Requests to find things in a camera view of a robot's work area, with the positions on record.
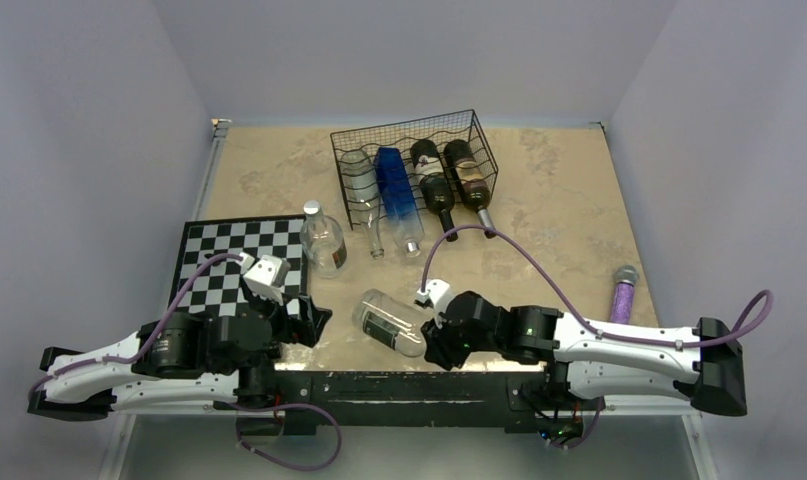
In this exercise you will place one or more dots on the clear round bottle white cap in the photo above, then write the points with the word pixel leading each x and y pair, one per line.
pixel 392 323

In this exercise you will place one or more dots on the blue square glass bottle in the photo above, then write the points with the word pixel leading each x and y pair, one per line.
pixel 398 200

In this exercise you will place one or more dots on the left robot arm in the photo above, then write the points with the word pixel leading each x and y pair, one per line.
pixel 194 359

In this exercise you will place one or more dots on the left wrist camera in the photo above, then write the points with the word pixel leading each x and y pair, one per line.
pixel 263 278

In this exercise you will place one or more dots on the clear bottle silver cap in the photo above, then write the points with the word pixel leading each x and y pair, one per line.
pixel 322 241

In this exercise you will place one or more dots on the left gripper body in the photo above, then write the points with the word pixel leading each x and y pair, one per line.
pixel 280 314

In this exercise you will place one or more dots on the green wine bottle silver neck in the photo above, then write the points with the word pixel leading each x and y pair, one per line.
pixel 469 180

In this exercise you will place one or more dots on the black white checkerboard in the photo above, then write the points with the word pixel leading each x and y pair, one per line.
pixel 218 291

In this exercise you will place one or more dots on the black wire wine rack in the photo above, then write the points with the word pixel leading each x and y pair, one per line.
pixel 440 129

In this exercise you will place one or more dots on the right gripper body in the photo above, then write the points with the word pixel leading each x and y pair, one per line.
pixel 452 346

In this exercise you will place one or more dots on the clear wine bottle dark label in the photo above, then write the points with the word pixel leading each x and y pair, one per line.
pixel 363 196

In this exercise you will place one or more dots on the dark wine bottle white label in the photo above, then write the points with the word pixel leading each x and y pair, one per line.
pixel 433 184

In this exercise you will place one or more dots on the black table front rail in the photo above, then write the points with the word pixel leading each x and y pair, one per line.
pixel 513 401

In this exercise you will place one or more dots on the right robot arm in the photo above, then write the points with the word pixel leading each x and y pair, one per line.
pixel 586 359

